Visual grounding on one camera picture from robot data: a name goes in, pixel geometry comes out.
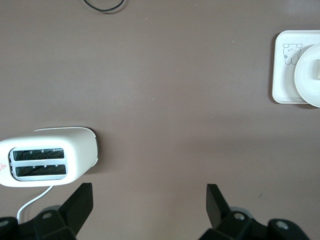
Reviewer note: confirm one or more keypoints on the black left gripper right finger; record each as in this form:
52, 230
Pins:
232, 225

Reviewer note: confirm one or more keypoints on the cream round plate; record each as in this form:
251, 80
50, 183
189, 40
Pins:
305, 82

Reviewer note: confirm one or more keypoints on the small pale steamed bun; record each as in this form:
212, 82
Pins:
317, 70

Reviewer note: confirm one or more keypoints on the cream rabbit print tray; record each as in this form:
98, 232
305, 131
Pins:
282, 75

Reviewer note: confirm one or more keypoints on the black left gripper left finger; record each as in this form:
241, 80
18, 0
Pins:
62, 222

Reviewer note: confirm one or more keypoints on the cream two-slot toaster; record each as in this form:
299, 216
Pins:
80, 150

